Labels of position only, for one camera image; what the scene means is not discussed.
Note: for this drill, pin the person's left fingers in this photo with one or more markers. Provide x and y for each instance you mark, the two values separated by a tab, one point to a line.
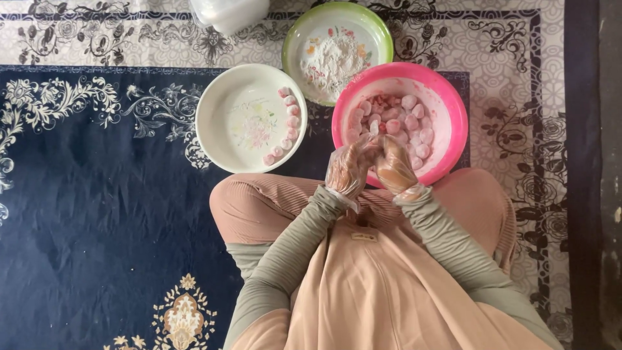
362	149

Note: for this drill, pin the row of floured dough balls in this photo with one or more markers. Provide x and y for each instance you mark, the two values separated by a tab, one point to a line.
293	121

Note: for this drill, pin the person's left hand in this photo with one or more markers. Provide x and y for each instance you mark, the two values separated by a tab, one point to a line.
346	170

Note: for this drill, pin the blue and beige patterned carpet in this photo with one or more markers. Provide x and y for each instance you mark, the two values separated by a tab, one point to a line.
97	194

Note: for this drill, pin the heap of pink dough balls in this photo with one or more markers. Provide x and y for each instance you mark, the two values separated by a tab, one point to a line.
410	121

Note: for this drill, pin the green rimmed floral plate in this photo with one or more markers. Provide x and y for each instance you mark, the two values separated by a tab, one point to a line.
374	34

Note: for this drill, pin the pile of white flour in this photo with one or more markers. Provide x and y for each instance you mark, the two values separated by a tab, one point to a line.
335	61

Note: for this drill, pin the person's right hand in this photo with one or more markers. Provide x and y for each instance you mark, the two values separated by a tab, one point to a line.
396	170

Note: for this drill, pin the person's right fingers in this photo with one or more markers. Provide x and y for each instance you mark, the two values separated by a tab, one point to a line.
388	148

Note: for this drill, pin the pink plastic bowl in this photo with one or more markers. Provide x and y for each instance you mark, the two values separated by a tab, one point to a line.
447	102

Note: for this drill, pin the clear plastic container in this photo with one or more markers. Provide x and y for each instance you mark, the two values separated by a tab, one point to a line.
228	14

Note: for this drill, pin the white round plate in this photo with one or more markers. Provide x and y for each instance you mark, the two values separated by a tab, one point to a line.
238	121

